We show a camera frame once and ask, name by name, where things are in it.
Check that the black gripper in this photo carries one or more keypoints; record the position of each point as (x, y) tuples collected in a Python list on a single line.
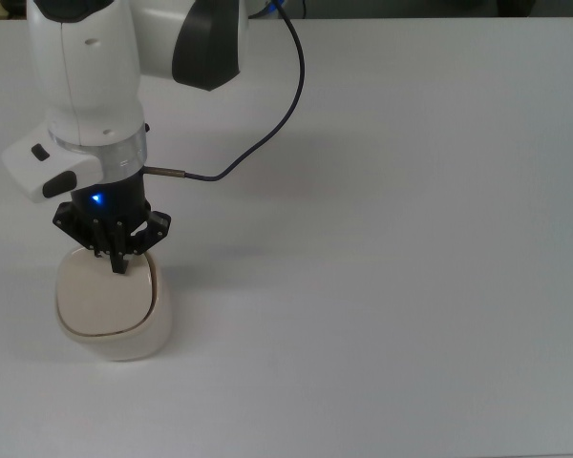
[(117, 198)]

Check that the small white trash can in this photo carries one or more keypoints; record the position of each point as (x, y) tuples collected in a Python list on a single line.
[(110, 305)]

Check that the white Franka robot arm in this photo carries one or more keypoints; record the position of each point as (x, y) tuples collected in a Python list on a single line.
[(95, 71)]

